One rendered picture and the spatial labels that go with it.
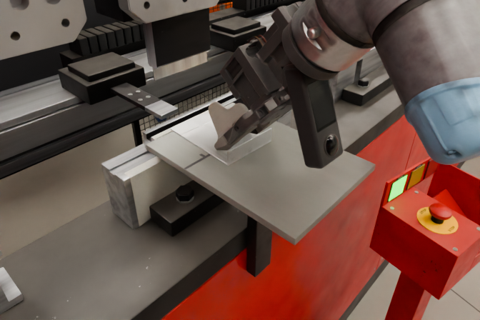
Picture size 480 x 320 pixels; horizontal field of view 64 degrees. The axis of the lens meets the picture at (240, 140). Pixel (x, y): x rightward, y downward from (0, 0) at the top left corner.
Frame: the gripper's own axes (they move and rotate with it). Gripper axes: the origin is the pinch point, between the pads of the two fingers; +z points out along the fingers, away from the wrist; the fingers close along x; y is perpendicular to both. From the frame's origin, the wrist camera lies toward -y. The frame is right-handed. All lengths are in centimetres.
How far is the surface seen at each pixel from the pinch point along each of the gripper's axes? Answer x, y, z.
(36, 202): 3, 44, 169
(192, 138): 3.6, 4.1, 4.6
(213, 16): -42, 41, 36
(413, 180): -37.3, -23.2, 7.5
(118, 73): 1.6, 24.0, 18.6
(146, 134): 7.6, 8.5, 8.8
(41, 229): 8, 28, 156
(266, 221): 8.2, -10.4, -7.1
